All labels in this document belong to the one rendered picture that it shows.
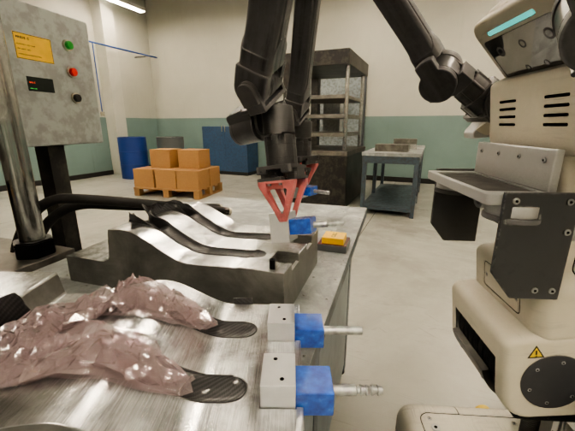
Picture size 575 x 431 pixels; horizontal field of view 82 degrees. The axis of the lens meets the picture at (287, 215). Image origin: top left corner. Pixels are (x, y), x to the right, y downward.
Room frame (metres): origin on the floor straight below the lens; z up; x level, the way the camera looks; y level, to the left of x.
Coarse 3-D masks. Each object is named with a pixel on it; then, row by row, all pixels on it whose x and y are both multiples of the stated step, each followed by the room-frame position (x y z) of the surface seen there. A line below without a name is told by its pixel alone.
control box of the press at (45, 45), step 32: (0, 0) 1.00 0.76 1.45; (32, 32) 1.06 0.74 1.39; (64, 32) 1.16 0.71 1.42; (32, 64) 1.05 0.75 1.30; (64, 64) 1.15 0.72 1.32; (32, 96) 1.03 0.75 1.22; (64, 96) 1.13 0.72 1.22; (96, 96) 1.25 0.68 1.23; (32, 128) 1.01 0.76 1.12; (64, 128) 1.11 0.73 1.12; (96, 128) 1.23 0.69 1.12; (64, 160) 1.14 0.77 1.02; (64, 192) 1.12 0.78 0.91; (64, 224) 1.10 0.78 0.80
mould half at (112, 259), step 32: (128, 224) 0.66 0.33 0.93; (192, 224) 0.72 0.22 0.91; (224, 224) 0.79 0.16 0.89; (96, 256) 0.66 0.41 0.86; (128, 256) 0.61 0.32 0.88; (160, 256) 0.59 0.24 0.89; (192, 256) 0.60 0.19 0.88; (224, 256) 0.60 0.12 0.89; (224, 288) 0.55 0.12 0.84; (256, 288) 0.53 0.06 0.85; (288, 288) 0.54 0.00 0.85
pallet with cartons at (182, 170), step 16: (160, 160) 5.45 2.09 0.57; (176, 160) 5.57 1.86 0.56; (192, 160) 5.34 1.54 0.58; (208, 160) 5.59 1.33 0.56; (144, 176) 5.31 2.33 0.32; (160, 176) 5.23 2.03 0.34; (176, 176) 5.15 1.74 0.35; (192, 176) 5.08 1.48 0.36; (208, 176) 5.37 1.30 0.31; (144, 192) 5.48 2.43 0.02; (176, 192) 5.48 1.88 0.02; (208, 192) 5.38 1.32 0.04
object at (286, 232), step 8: (272, 216) 0.57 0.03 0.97; (288, 216) 0.57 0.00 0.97; (304, 216) 0.59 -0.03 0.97; (312, 216) 0.58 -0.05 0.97; (272, 224) 0.57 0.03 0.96; (280, 224) 0.56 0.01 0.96; (288, 224) 0.56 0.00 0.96; (296, 224) 0.56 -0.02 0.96; (304, 224) 0.55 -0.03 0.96; (312, 224) 0.56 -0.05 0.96; (320, 224) 0.56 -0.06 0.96; (328, 224) 0.56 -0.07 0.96; (336, 224) 0.55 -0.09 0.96; (272, 232) 0.57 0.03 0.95; (280, 232) 0.56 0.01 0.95; (288, 232) 0.56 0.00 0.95; (296, 232) 0.56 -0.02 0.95; (304, 232) 0.55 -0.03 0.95; (312, 232) 0.56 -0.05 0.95; (272, 240) 0.56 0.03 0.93; (280, 240) 0.56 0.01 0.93; (288, 240) 0.55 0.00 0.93
